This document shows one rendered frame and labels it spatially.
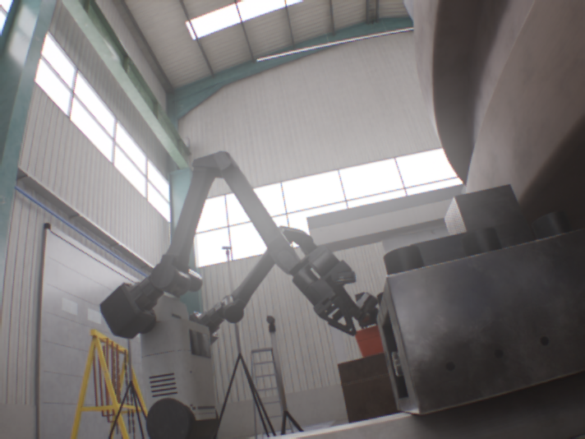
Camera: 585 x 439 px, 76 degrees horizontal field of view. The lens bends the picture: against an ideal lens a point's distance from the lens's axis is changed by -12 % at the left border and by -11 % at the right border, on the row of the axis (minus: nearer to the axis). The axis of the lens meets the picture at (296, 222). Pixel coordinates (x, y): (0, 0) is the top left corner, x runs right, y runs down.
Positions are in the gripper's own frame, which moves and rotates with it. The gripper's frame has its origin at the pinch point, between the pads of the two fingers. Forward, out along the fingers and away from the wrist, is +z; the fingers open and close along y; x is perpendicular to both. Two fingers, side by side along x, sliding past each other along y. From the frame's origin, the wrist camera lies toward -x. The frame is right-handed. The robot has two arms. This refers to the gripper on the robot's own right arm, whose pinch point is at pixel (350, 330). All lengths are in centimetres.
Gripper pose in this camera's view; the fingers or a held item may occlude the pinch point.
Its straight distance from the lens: 105.5
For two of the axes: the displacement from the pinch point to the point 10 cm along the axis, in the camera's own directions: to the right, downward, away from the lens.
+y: 2.5, 3.7, 8.9
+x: -7.4, 6.7, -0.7
